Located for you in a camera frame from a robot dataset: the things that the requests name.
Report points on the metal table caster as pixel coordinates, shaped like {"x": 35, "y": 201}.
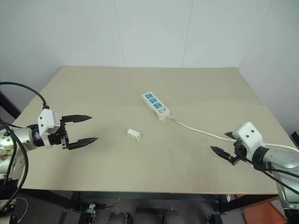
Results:
{"x": 91, "y": 210}

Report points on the dark slanted frame bar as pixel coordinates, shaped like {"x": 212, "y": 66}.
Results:
{"x": 9, "y": 106}

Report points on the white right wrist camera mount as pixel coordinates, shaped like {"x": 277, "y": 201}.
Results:
{"x": 248, "y": 136}

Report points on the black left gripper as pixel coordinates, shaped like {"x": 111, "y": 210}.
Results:
{"x": 55, "y": 139}

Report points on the black table frame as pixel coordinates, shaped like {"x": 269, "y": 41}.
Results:
{"x": 140, "y": 193}

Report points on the white power strip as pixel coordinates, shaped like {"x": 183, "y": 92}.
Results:
{"x": 155, "y": 105}

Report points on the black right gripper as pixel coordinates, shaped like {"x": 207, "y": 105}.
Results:
{"x": 238, "y": 152}

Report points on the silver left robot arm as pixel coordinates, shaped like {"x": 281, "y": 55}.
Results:
{"x": 22, "y": 137}

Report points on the white plug adapter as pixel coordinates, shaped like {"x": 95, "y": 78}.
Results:
{"x": 133, "y": 134}

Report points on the orange red floor mat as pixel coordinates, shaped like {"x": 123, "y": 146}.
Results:
{"x": 264, "y": 212}

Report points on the black box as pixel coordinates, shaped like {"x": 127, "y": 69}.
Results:
{"x": 295, "y": 138}

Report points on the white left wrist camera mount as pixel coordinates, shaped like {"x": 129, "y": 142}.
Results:
{"x": 45, "y": 121}

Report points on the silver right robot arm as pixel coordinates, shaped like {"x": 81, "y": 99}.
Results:
{"x": 280, "y": 161}

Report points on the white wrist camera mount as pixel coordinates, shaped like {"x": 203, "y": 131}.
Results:
{"x": 248, "y": 136}
{"x": 45, "y": 121}

